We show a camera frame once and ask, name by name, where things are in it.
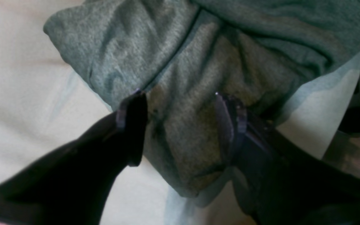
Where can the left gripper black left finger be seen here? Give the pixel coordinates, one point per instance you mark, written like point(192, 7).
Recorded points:
point(70, 185)

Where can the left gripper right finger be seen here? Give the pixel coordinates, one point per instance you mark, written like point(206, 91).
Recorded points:
point(287, 186)

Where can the green T-shirt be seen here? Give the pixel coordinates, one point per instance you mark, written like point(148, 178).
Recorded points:
point(181, 52)

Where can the light green table cloth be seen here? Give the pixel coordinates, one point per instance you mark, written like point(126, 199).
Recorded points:
point(44, 103)

